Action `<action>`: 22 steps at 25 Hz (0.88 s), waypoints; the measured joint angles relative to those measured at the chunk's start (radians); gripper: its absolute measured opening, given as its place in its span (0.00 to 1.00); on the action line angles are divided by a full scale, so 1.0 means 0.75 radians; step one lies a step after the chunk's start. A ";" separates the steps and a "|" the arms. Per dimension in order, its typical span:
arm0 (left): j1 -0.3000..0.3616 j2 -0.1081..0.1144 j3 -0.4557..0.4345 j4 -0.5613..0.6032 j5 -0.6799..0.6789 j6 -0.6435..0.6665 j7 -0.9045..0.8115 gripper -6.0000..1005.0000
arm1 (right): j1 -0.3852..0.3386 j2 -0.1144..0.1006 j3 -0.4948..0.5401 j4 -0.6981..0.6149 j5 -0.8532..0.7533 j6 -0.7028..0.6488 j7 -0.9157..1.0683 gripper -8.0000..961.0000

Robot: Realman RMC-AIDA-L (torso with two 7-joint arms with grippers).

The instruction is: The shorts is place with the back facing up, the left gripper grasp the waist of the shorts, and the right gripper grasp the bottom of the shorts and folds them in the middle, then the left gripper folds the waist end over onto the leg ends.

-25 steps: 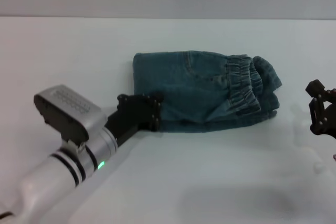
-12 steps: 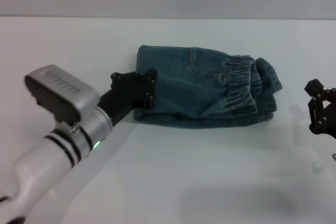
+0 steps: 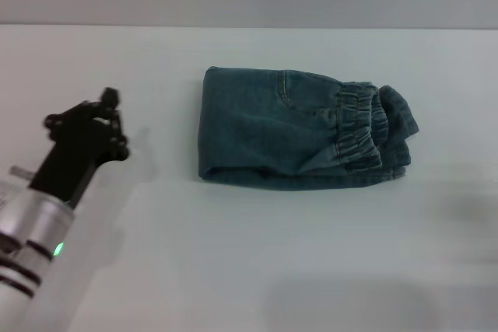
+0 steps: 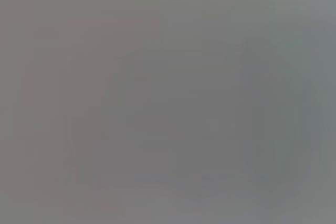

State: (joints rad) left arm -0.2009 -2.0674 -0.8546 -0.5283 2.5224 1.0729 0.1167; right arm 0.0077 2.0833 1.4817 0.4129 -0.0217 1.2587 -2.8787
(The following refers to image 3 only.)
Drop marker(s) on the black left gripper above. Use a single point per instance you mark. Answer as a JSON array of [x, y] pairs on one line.
[[78, 141]]

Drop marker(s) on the blue denim shorts with print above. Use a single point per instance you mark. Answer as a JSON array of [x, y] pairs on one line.
[[272, 133]]

